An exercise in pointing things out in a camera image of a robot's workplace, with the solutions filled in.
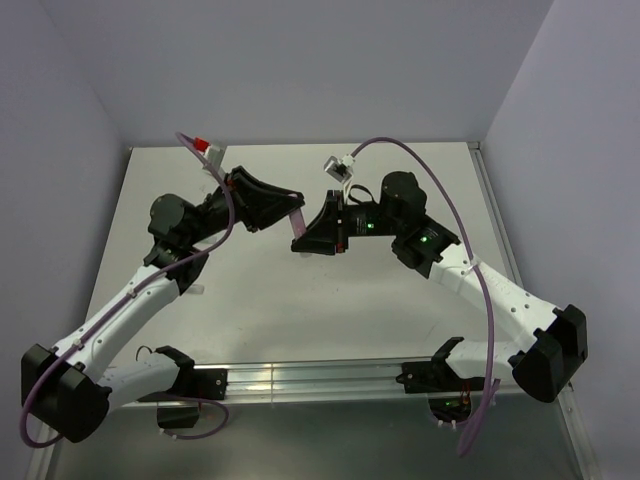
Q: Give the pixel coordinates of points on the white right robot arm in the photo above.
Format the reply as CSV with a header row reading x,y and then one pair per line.
x,y
546,344

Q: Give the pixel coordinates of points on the purple pen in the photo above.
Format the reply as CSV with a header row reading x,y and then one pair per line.
x,y
297,223

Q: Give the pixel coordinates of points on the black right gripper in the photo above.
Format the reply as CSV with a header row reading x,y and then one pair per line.
x,y
327,230

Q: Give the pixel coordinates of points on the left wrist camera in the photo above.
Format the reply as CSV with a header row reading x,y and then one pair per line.
x,y
214,155

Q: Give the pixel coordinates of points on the clear orange pen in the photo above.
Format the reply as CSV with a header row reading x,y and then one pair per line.
x,y
200,289

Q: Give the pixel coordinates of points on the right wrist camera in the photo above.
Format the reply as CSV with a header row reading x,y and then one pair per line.
x,y
340,169

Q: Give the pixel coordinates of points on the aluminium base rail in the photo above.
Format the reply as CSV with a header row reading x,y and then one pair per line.
x,y
337,381

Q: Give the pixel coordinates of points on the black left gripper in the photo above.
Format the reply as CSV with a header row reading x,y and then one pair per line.
x,y
259,204

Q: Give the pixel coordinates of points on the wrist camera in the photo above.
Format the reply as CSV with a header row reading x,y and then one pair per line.
x,y
214,155
340,169

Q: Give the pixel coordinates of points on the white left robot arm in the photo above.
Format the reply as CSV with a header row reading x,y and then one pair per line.
x,y
72,386

